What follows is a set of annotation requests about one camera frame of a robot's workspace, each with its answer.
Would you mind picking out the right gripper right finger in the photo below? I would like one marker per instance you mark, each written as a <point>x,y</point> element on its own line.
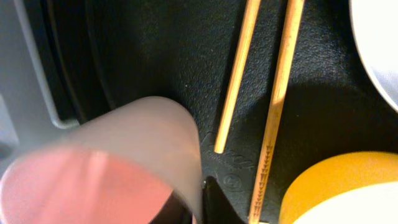
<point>216,207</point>

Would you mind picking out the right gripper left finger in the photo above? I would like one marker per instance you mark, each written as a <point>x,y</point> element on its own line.
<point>174,211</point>

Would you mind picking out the pink plastic cup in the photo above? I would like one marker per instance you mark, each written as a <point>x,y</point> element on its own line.
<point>118,168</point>

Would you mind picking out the yellow plastic bowl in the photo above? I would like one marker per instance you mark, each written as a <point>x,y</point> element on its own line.
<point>358,187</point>

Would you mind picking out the grey dishwasher rack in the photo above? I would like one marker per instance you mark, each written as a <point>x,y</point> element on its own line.
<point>35,107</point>

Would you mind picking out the round black tray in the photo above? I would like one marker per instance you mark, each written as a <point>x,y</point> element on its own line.
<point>100,55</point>

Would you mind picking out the left wooden chopstick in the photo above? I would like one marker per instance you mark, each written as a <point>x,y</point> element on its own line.
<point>245,37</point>

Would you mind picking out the wooden chopstick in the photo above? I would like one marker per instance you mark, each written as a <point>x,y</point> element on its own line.
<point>245,37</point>
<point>288,42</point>

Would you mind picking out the right wooden chopstick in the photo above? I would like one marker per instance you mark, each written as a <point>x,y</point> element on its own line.
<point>288,42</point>

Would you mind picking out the grey round plate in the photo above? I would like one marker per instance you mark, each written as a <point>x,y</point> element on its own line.
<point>374,27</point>

